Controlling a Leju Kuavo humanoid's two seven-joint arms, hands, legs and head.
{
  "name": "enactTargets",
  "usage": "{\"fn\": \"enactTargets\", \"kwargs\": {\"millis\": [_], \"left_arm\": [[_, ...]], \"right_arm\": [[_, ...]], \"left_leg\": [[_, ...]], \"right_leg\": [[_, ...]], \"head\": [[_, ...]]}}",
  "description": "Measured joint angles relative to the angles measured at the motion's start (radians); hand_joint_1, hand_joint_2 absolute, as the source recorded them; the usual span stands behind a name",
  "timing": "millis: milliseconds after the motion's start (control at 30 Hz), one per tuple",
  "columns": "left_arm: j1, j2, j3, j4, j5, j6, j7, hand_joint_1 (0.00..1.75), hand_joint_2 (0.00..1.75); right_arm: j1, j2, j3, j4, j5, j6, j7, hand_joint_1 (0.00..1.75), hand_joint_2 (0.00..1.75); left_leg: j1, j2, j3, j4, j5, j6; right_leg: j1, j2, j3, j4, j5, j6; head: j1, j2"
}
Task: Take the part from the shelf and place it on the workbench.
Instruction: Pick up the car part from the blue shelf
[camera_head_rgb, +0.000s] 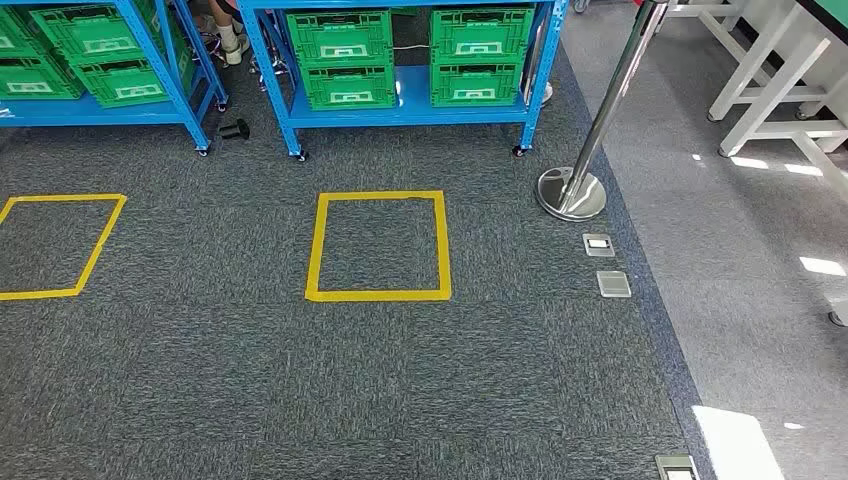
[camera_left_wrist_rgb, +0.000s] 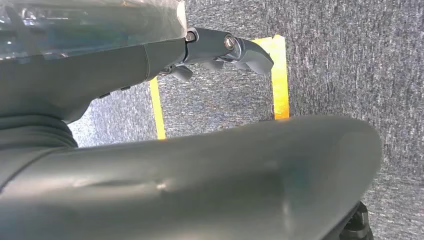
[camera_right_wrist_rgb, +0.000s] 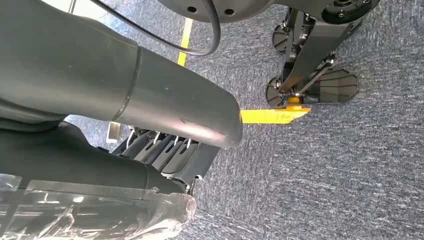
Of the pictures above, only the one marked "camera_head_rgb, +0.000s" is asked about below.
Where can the black cylindrical object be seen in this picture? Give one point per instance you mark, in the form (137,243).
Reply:
(234,130)

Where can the green plastic crate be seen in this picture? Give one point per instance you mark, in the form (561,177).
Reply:
(33,76)
(480,30)
(119,76)
(348,83)
(79,30)
(338,33)
(474,79)
(16,33)

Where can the metal floor outlet cover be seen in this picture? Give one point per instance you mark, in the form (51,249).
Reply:
(677,468)
(613,284)
(598,244)

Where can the chrome chair base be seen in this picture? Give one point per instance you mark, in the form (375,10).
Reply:
(268,66)

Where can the blue metal shelf rack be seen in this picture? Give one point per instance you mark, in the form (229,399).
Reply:
(99,112)
(411,99)

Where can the white workbench green top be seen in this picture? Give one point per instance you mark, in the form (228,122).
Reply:
(772,96)

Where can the chrome stanchion post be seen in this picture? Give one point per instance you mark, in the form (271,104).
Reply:
(538,60)
(571,195)

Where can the yellow floor tape square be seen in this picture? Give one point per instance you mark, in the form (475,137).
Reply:
(66,198)
(378,295)

